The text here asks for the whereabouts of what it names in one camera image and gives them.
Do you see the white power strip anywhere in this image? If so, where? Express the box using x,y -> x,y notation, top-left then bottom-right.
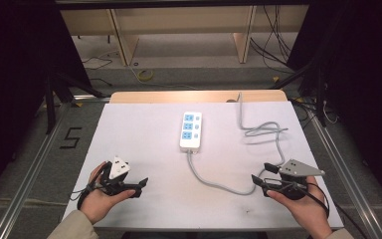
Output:
179,111 -> 203,154

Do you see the right hand-held gripper cable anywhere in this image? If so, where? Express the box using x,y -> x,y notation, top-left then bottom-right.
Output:
264,177 -> 370,239

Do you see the wooden table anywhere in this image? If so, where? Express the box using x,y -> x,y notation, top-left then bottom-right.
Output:
108,89 -> 288,105

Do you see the thin black floor cable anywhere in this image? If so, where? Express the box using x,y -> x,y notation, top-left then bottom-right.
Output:
81,55 -> 114,88

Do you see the hand-held gripper cable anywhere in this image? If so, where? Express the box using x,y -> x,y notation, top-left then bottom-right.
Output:
69,162 -> 111,211
264,177 -> 370,239

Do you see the white table mat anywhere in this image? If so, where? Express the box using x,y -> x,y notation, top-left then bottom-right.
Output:
62,101 -> 344,232

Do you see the black metal stand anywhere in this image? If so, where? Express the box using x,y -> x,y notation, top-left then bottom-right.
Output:
43,70 -> 111,135
271,61 -> 331,127

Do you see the bundle of black cables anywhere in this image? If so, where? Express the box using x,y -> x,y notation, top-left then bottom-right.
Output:
249,4 -> 296,76

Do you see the black curtain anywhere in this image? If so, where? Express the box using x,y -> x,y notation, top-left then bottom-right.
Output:
0,0 -> 94,207
286,0 -> 382,214

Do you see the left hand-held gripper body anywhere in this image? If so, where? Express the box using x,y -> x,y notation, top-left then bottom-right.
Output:
98,155 -> 143,197

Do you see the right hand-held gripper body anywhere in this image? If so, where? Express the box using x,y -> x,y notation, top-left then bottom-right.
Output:
262,158 -> 326,201

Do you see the left hand-held gripper cable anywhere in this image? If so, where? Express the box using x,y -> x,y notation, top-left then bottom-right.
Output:
69,162 -> 111,211

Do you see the aluminium rail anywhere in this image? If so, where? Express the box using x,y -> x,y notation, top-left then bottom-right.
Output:
0,95 -> 111,239
291,98 -> 382,239

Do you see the grey power strip cable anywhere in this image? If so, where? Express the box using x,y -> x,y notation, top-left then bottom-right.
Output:
187,92 -> 289,196

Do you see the yellow cable coil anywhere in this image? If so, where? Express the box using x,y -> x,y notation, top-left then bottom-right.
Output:
136,69 -> 155,83

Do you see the person's right hand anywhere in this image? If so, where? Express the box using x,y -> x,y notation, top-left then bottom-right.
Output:
266,175 -> 330,231

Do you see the person's left hand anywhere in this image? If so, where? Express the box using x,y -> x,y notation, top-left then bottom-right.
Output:
79,161 -> 136,225

